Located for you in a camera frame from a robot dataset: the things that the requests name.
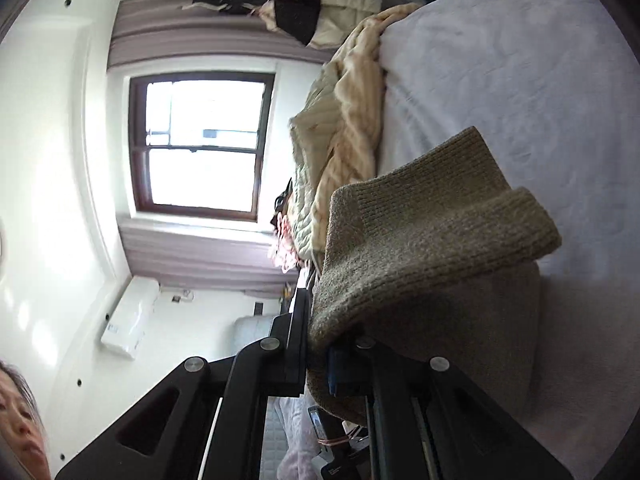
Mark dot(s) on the pink patterned cloth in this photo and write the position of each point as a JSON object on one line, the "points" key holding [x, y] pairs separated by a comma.
{"points": [[286, 240]]}

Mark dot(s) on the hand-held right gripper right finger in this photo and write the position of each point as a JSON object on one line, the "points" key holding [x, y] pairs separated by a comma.
{"points": [[350, 370]]}

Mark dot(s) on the brown framed window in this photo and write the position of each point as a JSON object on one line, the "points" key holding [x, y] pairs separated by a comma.
{"points": [[200, 145]]}

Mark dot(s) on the lavender embossed bedspread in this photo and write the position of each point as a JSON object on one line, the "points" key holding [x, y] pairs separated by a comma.
{"points": [[500, 60]]}

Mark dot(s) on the cream and black jacket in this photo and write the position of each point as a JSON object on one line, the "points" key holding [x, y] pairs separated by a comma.
{"points": [[335, 10]]}

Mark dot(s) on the cream striped comforter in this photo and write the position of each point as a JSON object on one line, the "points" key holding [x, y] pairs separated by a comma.
{"points": [[350, 110]]}

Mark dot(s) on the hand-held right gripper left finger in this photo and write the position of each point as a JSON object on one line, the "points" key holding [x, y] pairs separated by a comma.
{"points": [[296, 355]]}

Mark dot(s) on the olive knit sweater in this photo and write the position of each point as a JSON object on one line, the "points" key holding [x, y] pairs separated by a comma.
{"points": [[425, 240]]}

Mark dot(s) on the mauve curtain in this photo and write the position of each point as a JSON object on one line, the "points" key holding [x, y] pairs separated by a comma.
{"points": [[200, 255], [200, 35]]}

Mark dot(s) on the white air conditioner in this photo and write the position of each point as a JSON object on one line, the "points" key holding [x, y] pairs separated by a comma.
{"points": [[127, 320]]}

